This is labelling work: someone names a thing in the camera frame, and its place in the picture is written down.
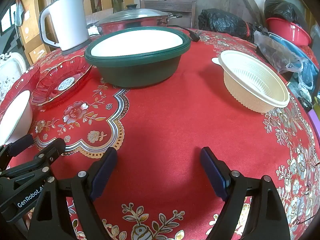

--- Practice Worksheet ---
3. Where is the white ceramic bowl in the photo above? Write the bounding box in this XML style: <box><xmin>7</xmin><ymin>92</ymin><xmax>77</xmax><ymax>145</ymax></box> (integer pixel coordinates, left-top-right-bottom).
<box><xmin>0</xmin><ymin>90</ymin><xmax>33</xmax><ymax>145</ymax></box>

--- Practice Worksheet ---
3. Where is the small red glass plate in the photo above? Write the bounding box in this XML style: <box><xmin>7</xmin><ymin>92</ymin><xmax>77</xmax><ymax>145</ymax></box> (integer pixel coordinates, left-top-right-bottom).
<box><xmin>31</xmin><ymin>56</ymin><xmax>92</xmax><ymax>107</ymax></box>

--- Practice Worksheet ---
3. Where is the green plastic bowl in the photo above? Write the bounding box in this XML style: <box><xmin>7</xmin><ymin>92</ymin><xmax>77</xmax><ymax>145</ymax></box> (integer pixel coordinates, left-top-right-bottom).
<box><xmin>85</xmin><ymin>27</ymin><xmax>191</xmax><ymax>88</ymax></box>

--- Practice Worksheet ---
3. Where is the large red wedding plate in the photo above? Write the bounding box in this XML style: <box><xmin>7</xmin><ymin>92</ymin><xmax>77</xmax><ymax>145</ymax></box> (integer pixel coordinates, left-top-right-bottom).
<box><xmin>1</xmin><ymin>64</ymin><xmax>40</xmax><ymax>115</ymax></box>

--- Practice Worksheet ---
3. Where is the white ornate chair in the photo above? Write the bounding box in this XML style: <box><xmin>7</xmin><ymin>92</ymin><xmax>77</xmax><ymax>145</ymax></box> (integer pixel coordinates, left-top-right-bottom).
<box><xmin>0</xmin><ymin>52</ymin><xmax>27</xmax><ymax>102</ymax></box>

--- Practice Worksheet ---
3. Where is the clear plastic bag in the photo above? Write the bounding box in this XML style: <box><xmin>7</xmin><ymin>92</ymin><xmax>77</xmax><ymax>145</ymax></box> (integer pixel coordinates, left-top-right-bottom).
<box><xmin>253</xmin><ymin>30</ymin><xmax>304</xmax><ymax>74</ymax></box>

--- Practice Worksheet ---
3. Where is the white electric kettle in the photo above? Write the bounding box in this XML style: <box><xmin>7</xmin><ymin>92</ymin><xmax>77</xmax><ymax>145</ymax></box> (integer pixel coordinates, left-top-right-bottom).
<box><xmin>39</xmin><ymin>0</ymin><xmax>91</xmax><ymax>55</ymax></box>

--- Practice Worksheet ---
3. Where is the black plastic bag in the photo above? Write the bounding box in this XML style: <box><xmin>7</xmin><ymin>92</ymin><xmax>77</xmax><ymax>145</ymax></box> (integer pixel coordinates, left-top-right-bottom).
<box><xmin>198</xmin><ymin>8</ymin><xmax>262</xmax><ymax>42</ymax></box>

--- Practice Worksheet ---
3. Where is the red plastic basin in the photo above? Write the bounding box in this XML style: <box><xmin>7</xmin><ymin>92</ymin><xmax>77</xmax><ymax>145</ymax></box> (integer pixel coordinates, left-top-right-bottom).
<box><xmin>266</xmin><ymin>17</ymin><xmax>312</xmax><ymax>46</ymax></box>

